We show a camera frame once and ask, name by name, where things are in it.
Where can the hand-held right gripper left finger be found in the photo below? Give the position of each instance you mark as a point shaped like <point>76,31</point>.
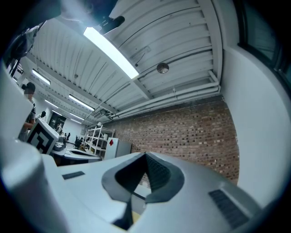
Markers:
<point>86,195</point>

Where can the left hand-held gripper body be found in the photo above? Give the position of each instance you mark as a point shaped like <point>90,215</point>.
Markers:
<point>42,137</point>

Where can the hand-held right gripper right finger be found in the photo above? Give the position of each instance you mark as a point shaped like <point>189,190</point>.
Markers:
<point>193,204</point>

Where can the ceiling tube light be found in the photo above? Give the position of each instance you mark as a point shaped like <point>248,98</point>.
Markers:
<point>51,103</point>
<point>81,102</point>
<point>76,116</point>
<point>41,77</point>

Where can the black office chair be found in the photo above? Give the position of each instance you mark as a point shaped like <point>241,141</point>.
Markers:
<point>78,142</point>

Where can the curved dark office desk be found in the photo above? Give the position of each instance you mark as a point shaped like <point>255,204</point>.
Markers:
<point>75,155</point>

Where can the white metal shelf rack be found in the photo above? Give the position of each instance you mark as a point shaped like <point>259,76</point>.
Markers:
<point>96,141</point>

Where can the white cabinet with red mark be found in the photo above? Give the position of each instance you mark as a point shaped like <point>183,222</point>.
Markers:
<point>118,148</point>

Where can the long ceiling light panel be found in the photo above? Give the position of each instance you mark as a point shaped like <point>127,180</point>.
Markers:
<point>111,52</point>

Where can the white ceiling pipes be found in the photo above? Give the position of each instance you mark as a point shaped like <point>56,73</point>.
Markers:
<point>172,96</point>

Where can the round ceiling dome fixture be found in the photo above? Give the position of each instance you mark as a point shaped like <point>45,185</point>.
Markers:
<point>162,68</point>

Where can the dark framed window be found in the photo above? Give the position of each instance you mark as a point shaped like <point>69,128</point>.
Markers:
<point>261,29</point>

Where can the black head-worn camera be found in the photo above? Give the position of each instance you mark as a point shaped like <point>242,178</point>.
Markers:
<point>112,23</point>

